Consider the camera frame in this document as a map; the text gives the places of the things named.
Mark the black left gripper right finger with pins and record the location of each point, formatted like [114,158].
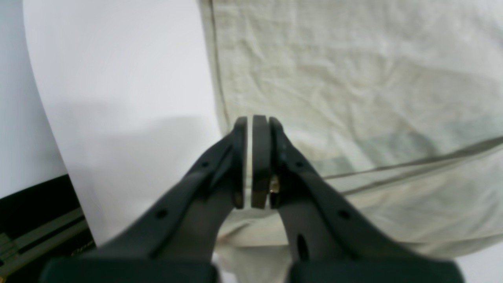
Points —
[329,240]

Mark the beige t-shirt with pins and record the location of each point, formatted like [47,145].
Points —
[397,104]

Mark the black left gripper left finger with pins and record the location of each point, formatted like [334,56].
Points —
[173,241]

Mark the aluminium frame rail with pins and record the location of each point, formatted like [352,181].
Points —
[16,253]

